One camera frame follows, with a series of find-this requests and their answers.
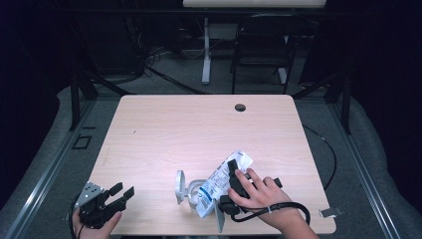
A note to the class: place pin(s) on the aluminium floor rail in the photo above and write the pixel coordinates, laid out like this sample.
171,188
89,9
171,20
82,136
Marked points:
49,172
361,172

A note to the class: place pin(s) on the silver tape strip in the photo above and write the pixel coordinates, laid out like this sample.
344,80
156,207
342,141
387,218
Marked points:
331,212

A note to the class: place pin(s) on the blue and white bag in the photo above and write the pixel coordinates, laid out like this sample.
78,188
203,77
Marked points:
215,186

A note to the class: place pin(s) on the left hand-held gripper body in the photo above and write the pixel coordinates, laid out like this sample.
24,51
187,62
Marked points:
94,211

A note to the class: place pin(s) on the white desk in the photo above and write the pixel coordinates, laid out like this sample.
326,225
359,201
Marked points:
252,3

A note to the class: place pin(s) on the clear plastic jar with lid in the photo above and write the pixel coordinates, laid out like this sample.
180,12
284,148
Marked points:
184,187

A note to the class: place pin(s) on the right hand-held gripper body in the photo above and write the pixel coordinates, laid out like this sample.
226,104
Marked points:
229,205

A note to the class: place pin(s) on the black metal stand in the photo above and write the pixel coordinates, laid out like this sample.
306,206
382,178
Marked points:
75,99
346,106

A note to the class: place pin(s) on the person's right hand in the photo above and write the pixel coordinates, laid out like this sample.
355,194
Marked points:
265,199

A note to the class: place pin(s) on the person's left hand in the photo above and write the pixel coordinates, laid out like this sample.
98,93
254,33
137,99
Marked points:
94,234

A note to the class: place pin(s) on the black folding chair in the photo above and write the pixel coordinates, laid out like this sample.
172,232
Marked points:
265,43

